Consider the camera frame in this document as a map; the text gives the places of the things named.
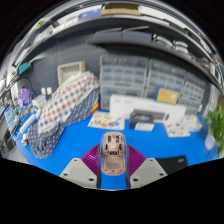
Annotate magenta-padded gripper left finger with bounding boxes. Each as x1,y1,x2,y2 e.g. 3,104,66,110
59,143,103,190

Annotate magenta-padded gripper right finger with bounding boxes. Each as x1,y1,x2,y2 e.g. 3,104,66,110
125,144,168,190

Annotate pink computer mouse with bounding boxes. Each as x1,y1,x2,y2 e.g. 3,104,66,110
100,131,127,177

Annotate black mouse pad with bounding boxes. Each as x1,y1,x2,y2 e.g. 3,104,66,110
156,155,189,176

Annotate small black labelled box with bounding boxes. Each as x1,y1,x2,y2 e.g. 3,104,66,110
129,111,157,132

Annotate printed picture card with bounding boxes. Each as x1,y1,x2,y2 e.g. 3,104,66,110
87,110,126,131
164,121,192,138

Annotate polka dot patterned cloth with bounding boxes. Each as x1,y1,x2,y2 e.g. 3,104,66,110
27,70,101,159

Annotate long white keyboard box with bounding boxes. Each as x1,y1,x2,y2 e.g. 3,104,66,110
109,93,187,126

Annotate yellow card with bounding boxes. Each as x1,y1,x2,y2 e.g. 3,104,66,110
156,87,180,105

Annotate green potted plant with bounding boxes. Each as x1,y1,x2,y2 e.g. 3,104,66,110
204,105,224,156

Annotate purple bag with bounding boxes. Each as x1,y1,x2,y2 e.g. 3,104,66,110
18,87,33,106

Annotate beige framed tray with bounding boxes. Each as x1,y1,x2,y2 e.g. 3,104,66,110
56,61,87,86

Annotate teal wall box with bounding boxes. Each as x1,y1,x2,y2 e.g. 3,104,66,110
18,62,32,75

